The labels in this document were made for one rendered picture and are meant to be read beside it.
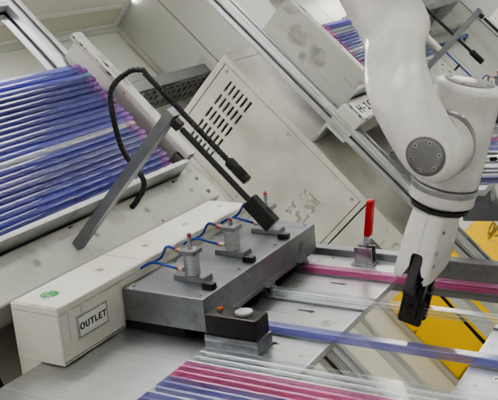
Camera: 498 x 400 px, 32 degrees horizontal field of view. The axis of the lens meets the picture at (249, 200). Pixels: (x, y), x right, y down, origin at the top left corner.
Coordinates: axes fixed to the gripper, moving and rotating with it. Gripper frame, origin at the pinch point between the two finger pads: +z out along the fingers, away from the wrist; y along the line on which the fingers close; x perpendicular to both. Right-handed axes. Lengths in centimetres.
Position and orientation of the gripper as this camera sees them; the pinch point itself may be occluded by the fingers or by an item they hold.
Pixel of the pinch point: (415, 306)
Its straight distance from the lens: 121.5
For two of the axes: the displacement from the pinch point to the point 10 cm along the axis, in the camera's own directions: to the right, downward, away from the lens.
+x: 8.6, 3.0, -4.1
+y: -4.9, 2.7, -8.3
